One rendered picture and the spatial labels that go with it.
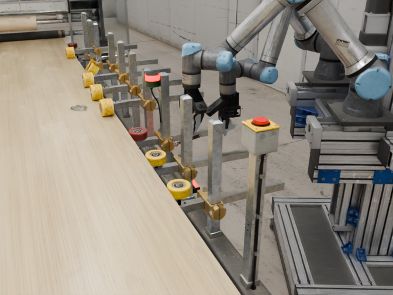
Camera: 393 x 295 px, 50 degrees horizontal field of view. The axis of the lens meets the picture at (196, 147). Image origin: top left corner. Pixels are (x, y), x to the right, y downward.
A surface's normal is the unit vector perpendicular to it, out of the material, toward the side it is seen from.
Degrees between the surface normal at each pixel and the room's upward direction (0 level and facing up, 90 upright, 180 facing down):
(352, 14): 90
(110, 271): 0
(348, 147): 90
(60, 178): 0
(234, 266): 0
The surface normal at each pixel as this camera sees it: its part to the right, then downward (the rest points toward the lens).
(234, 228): 0.00, -0.90
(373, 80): -0.18, 0.51
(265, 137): 0.39, 0.40
